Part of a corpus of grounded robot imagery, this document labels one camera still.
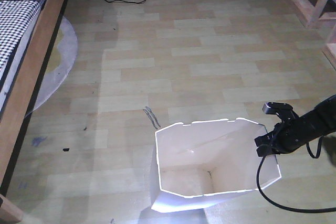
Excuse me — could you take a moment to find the white plastic trash bin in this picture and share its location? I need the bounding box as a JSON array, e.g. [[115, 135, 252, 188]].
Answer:
[[150, 118, 281, 213]]

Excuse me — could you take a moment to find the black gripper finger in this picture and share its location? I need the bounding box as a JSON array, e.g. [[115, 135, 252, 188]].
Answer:
[[254, 132, 273, 145], [257, 144, 274, 157]]

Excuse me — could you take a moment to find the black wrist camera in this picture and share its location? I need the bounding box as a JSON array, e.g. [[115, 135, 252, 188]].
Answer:
[[262, 102, 299, 122]]

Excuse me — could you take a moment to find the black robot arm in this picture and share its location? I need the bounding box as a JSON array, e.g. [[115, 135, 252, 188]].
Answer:
[[255, 95, 335, 157]]

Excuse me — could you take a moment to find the black white checkered bedsheet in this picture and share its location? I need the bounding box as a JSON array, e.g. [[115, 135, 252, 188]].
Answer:
[[0, 0, 57, 112]]

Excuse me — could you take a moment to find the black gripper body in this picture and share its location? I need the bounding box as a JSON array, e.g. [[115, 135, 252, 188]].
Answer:
[[271, 119, 310, 154]]

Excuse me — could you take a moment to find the grey round floor rug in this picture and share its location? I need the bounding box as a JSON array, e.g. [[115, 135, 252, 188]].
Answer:
[[26, 16, 78, 115]]

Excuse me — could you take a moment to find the wooden bed frame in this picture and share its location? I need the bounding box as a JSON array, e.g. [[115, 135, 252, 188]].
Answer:
[[1, 0, 66, 223]]

